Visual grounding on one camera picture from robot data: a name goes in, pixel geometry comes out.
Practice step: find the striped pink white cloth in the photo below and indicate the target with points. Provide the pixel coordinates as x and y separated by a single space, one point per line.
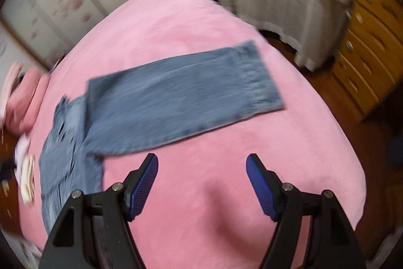
11 80

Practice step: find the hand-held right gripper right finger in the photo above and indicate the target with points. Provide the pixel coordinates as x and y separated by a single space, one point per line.
259 184

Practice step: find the wooden chest of drawers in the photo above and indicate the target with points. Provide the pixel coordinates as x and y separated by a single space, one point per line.
371 45

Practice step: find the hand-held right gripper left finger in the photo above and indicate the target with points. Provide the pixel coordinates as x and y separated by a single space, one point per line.
145 182

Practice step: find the blue denim jeans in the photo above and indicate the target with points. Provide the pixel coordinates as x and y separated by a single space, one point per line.
173 98

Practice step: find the pink bed blanket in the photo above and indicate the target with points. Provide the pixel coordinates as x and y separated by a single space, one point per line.
299 146

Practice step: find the cream fluffy cloth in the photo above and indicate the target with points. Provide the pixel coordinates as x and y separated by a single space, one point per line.
28 177

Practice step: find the pink pillow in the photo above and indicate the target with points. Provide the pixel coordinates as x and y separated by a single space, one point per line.
25 98

